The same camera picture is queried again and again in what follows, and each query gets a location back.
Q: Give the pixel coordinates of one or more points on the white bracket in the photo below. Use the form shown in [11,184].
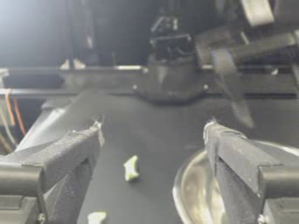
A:
[72,64]

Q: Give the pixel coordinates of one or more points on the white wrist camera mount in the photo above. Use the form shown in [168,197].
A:
[256,11]

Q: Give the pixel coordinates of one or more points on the green candy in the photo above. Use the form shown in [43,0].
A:
[96,218]
[131,168]

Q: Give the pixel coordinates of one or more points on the steel bowl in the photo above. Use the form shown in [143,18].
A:
[194,189]

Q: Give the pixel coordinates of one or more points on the black frame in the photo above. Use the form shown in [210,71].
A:
[97,79]

